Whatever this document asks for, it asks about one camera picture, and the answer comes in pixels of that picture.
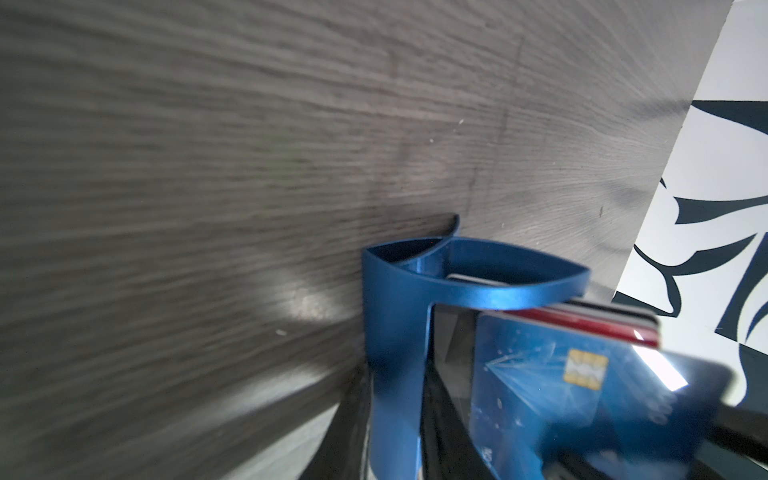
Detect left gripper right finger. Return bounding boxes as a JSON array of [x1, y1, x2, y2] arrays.
[[420, 365, 495, 480]]

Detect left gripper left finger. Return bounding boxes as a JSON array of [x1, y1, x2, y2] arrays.
[[300, 361, 372, 480]]

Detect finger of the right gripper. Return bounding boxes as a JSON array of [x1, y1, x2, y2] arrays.
[[708, 405, 768, 462], [541, 450, 720, 480]]

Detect blue credit card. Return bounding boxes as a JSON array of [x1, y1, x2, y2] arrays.
[[469, 348, 732, 479]]

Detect blue card stand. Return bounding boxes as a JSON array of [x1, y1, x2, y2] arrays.
[[362, 233, 591, 479]]

